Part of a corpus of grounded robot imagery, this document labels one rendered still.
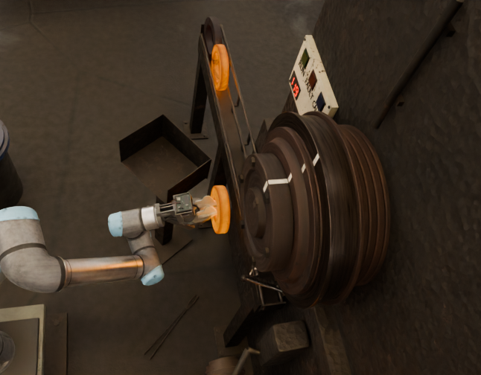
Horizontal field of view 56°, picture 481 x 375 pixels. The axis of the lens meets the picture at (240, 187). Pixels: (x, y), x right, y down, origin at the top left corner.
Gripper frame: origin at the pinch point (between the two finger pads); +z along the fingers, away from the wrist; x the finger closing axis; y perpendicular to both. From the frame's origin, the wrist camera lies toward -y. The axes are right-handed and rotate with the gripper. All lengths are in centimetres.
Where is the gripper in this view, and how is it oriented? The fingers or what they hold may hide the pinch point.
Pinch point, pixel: (220, 206)
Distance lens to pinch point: 146.3
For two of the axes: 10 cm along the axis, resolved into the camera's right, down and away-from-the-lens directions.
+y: -0.8, -4.8, -8.7
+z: 9.8, -2.0, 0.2
